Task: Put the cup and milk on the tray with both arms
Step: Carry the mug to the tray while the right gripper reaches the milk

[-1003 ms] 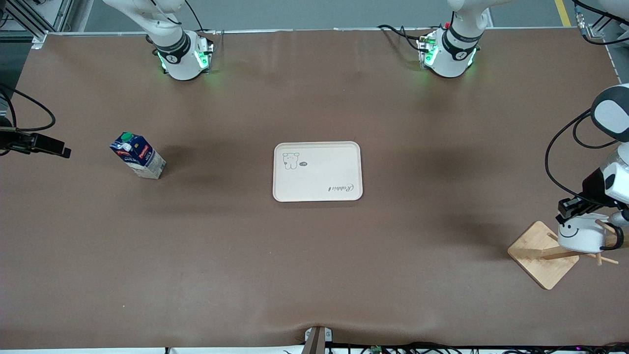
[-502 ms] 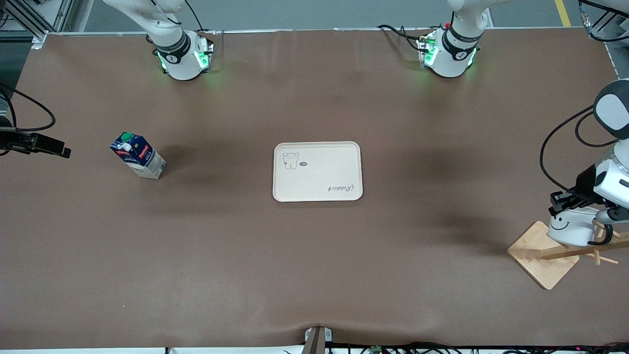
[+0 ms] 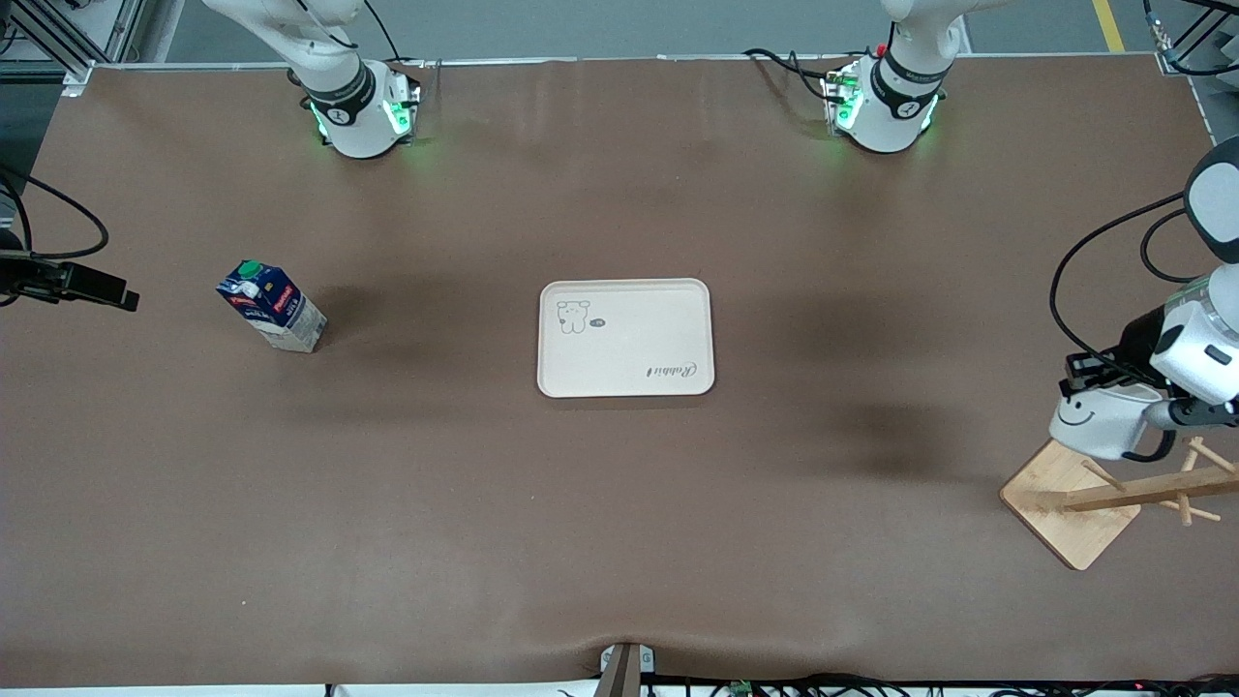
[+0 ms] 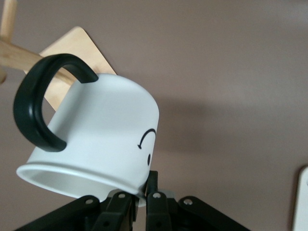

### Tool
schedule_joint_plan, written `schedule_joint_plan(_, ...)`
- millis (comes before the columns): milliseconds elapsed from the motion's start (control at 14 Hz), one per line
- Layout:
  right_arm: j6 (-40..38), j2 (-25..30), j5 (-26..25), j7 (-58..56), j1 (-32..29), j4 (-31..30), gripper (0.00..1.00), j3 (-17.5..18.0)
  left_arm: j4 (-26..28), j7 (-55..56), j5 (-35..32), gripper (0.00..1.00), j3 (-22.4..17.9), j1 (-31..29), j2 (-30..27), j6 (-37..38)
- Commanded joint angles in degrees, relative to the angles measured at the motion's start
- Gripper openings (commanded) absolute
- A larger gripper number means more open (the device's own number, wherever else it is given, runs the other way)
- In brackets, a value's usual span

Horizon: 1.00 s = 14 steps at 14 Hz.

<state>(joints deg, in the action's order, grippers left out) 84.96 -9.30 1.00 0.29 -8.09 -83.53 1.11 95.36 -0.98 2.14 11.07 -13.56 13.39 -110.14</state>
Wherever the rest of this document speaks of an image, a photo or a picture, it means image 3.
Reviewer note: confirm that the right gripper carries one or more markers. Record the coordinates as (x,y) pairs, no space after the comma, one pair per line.
(39,277)

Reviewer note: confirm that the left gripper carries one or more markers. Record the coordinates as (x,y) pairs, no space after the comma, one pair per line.
(1138,345)

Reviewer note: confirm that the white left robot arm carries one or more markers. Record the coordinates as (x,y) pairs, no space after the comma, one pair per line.
(886,121)

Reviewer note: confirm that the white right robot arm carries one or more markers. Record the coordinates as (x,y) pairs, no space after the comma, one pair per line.
(358,126)

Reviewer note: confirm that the blue milk carton green cap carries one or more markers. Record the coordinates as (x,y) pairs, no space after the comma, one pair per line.
(276,310)

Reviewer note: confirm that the cream tray with bear print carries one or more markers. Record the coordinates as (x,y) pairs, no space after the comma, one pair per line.
(629,339)

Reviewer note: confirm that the wooden mug stand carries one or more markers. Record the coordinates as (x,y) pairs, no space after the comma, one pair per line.
(1070,513)

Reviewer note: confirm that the brown table cover sheet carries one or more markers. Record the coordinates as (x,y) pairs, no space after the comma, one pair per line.
(619,532)

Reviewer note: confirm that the aluminium frame with black struts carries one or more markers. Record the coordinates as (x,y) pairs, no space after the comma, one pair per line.
(121,29)

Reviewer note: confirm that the aluminium frame corner post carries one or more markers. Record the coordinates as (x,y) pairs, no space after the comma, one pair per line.
(1173,63)

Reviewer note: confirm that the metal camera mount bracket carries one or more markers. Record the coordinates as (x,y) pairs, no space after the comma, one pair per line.
(624,673)

